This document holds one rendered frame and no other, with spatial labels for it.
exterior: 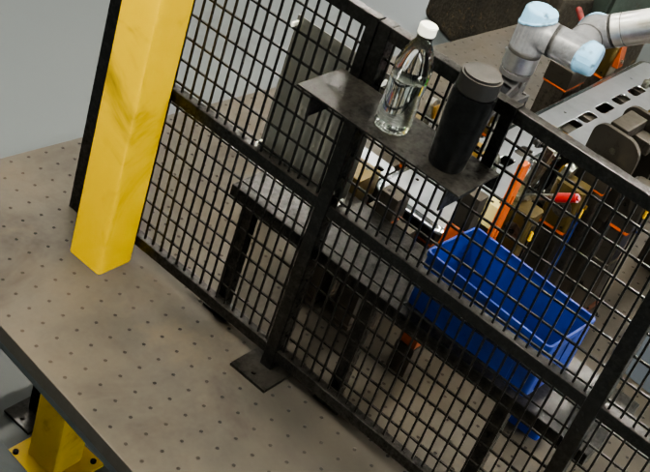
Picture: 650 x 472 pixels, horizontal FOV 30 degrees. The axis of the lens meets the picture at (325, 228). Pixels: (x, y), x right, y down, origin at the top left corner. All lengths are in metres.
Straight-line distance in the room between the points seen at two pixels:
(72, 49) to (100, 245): 2.28
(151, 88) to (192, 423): 0.67
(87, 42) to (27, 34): 0.23
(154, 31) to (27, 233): 0.65
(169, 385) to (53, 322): 0.28
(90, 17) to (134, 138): 2.65
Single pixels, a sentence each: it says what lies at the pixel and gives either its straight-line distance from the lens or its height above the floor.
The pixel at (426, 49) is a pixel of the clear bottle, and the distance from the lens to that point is 2.00.
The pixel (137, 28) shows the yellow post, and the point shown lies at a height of 1.31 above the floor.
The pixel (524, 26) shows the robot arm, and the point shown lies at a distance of 2.65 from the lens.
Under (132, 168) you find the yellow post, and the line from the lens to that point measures 2.57.
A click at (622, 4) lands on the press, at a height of 0.59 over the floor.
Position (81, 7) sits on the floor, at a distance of 5.20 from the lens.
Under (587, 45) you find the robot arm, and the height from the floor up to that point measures 1.44.
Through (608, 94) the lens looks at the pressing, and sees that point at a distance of 3.55.
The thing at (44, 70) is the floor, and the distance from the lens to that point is 4.73.
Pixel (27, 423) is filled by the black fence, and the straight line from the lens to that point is 3.33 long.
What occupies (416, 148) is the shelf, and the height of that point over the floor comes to 1.43.
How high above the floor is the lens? 2.46
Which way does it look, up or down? 35 degrees down
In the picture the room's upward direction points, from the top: 20 degrees clockwise
